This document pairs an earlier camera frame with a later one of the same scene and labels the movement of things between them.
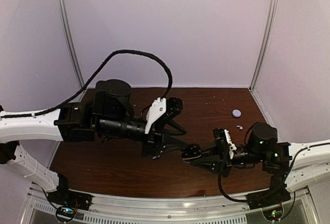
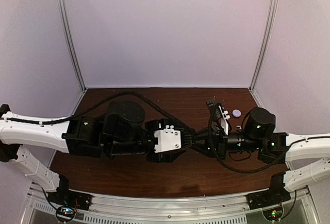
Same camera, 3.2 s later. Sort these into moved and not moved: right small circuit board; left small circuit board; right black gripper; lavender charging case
Moved: right black gripper
Not moved: left small circuit board; lavender charging case; right small circuit board
